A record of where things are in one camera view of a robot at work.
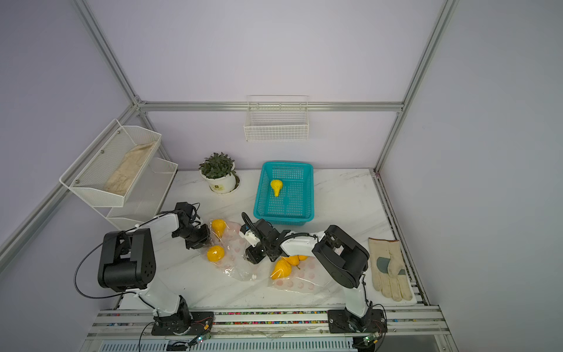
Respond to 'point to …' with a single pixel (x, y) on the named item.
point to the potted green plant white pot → (219, 171)
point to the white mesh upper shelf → (108, 170)
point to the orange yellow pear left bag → (218, 226)
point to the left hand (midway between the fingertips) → (211, 244)
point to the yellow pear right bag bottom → (282, 269)
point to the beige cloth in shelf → (123, 177)
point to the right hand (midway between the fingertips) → (251, 254)
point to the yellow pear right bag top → (302, 257)
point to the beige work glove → (388, 270)
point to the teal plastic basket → (285, 193)
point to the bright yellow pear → (276, 185)
